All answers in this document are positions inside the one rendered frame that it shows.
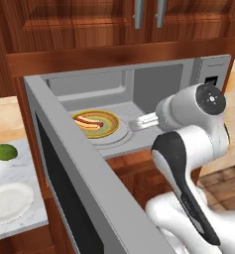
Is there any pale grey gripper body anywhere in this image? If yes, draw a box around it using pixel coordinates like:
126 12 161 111
128 113 151 132

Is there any white microwave turntable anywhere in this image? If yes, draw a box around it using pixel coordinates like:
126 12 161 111
88 118 130 147

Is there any grey microwave oven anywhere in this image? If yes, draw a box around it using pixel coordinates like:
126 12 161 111
39 54 232 161

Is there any hot dog in bun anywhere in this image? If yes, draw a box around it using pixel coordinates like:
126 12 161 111
72 114 105 131

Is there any grey microwave door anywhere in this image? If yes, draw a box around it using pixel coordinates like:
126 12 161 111
23 74 176 254

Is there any green and yellow plate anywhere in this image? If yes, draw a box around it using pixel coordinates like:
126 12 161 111
71 109 120 140

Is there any brown wooden cabinet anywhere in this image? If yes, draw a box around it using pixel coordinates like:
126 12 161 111
104 148 202 210

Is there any narrow brown wooden cupboard door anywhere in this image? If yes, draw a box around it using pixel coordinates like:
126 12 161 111
145 0 235 44

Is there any wide brown wooden cupboard door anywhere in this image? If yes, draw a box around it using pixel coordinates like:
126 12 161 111
0 0 147 55

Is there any green lime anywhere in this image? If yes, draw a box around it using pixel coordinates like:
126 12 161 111
0 143 19 163

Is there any white plate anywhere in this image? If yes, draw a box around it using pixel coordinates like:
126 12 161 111
0 182 36 226

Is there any grey cupboard handle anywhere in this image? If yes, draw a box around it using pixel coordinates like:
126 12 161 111
156 0 168 30
134 0 145 30

